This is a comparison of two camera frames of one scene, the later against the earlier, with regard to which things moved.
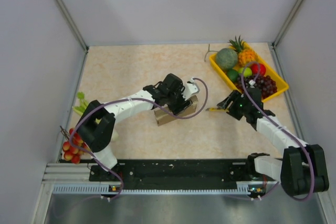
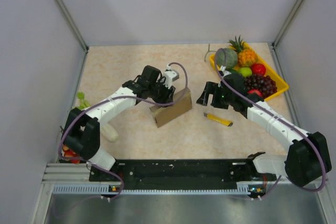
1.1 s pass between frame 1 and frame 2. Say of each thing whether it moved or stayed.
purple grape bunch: stayed
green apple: stayed
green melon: stayed
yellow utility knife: moved
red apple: stayed
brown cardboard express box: moved
